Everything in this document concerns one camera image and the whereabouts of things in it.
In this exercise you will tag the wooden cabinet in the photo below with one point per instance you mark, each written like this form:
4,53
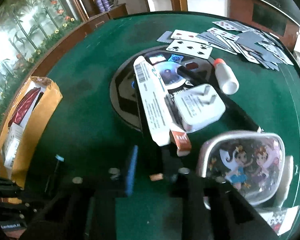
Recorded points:
117,11

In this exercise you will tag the white bottle orange cap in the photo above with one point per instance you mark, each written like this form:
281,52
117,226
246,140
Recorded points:
226,77

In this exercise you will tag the tan cardboard box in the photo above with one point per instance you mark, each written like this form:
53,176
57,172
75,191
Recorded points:
40,130

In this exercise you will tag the dark red pouch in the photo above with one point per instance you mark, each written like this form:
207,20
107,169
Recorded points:
25,105

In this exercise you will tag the white plug charger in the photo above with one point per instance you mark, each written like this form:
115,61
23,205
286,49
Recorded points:
197,107

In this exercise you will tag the spread of playing cards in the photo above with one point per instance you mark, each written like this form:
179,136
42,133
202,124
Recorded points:
190,46

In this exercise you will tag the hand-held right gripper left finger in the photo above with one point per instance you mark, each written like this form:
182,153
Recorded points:
131,170

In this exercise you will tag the clear cartoon pouch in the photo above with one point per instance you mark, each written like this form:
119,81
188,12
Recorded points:
252,162

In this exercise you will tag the white toothpaste box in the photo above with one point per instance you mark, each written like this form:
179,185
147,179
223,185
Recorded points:
150,92

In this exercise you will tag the floral glass panel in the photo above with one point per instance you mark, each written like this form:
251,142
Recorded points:
27,30

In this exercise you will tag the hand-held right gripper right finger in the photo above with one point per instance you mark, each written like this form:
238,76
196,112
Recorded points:
197,205

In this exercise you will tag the green white medicine box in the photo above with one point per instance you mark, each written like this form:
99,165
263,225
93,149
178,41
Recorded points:
13,142

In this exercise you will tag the table control panel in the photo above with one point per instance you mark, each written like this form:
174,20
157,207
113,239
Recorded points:
125,97

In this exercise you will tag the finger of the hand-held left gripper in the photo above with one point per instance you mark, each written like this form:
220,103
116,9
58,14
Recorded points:
55,172

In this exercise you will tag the purple spray can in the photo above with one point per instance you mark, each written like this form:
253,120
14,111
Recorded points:
99,5
105,3

